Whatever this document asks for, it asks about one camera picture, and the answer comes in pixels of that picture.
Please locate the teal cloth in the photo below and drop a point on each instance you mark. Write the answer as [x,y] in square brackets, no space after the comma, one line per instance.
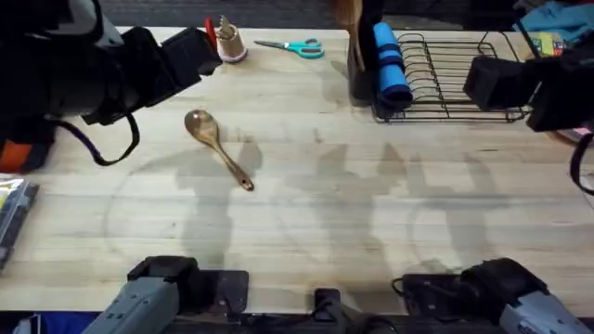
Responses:
[557,18]

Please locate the red tool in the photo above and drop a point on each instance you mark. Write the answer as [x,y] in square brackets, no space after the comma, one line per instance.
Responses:
[211,31]

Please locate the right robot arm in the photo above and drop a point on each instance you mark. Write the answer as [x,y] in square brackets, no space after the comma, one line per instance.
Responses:
[533,306]

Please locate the black cutlery holder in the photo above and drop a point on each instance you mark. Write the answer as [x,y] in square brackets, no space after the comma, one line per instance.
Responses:
[359,86]

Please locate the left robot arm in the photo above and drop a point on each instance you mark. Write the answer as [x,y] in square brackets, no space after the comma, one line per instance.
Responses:
[139,301]

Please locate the pink cup with tools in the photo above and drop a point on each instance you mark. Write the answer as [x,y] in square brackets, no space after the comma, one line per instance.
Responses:
[231,44]

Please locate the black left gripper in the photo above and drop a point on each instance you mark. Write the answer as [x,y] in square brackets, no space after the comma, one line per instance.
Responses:
[134,74]

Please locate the black mounting plate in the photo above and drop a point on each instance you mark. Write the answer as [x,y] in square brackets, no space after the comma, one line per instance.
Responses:
[227,292]
[429,294]

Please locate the black rail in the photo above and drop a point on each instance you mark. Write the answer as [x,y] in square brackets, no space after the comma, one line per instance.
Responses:
[287,325]

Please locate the orange black object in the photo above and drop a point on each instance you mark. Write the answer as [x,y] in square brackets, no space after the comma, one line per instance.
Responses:
[16,155]

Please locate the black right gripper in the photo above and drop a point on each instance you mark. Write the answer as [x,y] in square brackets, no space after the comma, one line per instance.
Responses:
[566,88]

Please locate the teal scissors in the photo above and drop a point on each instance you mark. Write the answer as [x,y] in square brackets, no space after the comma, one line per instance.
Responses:
[301,47]

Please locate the wooden spoon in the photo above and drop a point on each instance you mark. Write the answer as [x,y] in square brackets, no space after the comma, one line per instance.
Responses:
[349,14]

